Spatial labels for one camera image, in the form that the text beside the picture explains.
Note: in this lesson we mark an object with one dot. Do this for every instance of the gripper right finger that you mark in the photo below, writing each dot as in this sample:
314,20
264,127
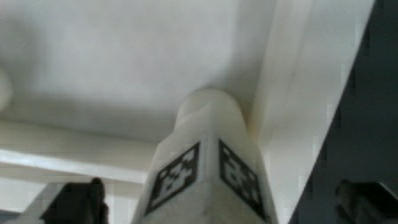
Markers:
366,203

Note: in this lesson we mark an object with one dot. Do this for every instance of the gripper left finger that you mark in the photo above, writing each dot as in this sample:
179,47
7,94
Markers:
78,206

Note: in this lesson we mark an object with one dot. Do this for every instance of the white leg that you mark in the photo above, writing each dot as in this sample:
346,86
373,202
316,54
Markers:
206,185

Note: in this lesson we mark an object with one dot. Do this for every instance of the white square table top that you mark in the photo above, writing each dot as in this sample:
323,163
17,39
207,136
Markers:
106,58

